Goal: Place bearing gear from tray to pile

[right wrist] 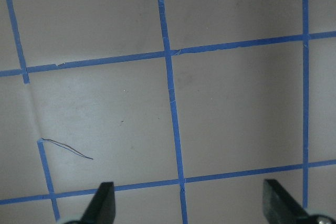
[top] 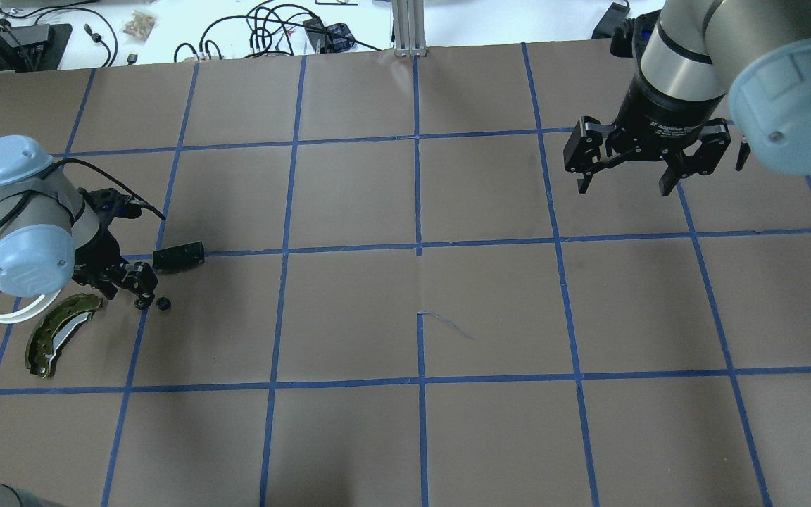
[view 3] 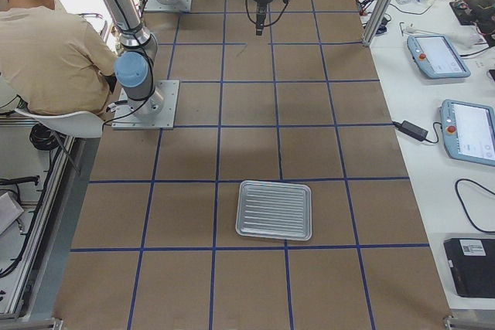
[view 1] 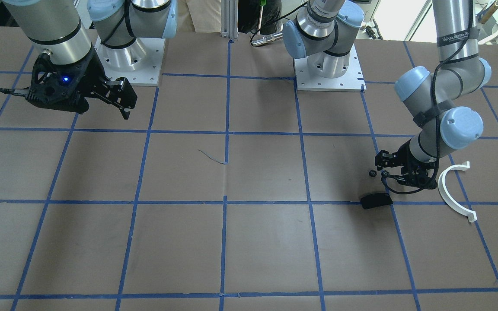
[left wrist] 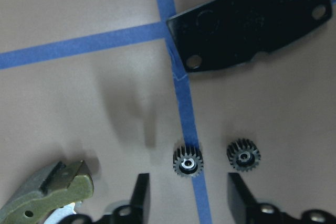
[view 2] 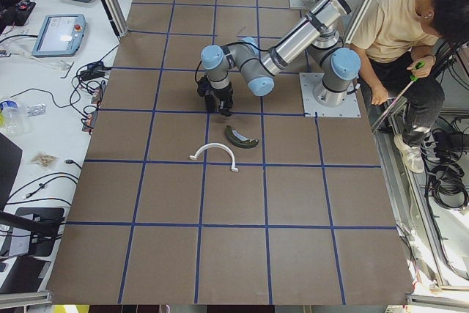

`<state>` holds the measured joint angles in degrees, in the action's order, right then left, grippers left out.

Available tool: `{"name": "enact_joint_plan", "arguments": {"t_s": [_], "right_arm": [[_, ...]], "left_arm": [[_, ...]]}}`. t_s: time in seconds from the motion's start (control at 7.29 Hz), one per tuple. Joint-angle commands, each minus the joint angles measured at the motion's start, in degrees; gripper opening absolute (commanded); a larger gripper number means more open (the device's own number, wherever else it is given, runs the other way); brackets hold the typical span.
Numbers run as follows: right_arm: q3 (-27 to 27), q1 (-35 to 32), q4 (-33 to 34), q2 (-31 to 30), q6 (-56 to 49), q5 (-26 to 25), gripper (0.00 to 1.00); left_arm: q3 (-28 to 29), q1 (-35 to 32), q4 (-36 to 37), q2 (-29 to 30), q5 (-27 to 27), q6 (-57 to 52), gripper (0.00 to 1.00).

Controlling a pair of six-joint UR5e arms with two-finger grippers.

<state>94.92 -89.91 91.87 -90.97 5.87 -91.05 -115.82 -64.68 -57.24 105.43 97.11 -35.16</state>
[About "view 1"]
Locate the black brake pad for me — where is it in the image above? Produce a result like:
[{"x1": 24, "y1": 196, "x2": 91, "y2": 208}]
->
[{"x1": 359, "y1": 191, "x2": 393, "y2": 210}]

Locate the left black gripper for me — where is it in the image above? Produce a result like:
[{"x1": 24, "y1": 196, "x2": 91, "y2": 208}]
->
[{"x1": 375, "y1": 143, "x2": 437, "y2": 188}]

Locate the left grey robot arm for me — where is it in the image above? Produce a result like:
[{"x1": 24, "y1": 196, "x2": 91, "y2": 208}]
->
[{"x1": 283, "y1": 0, "x2": 492, "y2": 192}]

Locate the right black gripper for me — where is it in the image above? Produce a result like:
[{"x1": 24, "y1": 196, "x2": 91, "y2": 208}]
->
[{"x1": 70, "y1": 48, "x2": 137, "y2": 120}]

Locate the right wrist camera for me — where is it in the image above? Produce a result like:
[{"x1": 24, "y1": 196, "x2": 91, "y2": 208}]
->
[{"x1": 0, "y1": 52, "x2": 89, "y2": 114}]

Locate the white curved plastic bracket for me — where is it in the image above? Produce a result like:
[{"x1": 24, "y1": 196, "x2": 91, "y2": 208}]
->
[{"x1": 437, "y1": 161, "x2": 478, "y2": 223}]

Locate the aluminium frame post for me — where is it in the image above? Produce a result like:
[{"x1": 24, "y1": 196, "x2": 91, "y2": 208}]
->
[{"x1": 220, "y1": 0, "x2": 239, "y2": 41}]

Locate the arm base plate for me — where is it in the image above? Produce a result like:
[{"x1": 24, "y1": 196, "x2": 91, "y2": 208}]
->
[
  {"x1": 94, "y1": 38, "x2": 166, "y2": 87},
  {"x1": 293, "y1": 45, "x2": 367, "y2": 92}
]

